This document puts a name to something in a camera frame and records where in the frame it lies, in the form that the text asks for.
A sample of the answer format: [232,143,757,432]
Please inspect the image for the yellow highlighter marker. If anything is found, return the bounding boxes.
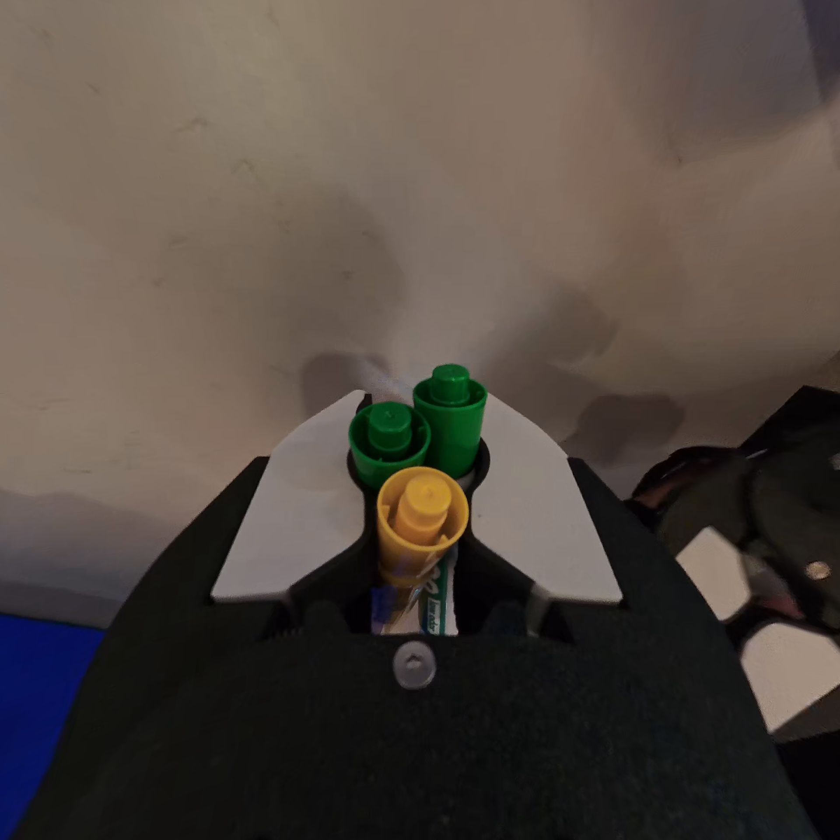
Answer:
[376,466,470,589]

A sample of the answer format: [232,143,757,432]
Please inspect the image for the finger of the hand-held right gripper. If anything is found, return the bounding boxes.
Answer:
[737,619,840,736]
[675,525,757,626]

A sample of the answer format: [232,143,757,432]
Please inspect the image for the green dry erase marker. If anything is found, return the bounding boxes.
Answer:
[348,402,432,636]
[412,364,490,636]

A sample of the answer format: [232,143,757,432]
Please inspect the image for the blue plastic bin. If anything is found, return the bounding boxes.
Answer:
[0,613,106,837]

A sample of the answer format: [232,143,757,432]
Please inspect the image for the grey desk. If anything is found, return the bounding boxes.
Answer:
[0,0,840,631]

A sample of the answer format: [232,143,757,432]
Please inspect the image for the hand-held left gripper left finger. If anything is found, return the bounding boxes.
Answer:
[211,390,379,634]

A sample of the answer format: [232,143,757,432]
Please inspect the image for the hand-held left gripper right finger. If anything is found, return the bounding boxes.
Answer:
[457,395,624,634]

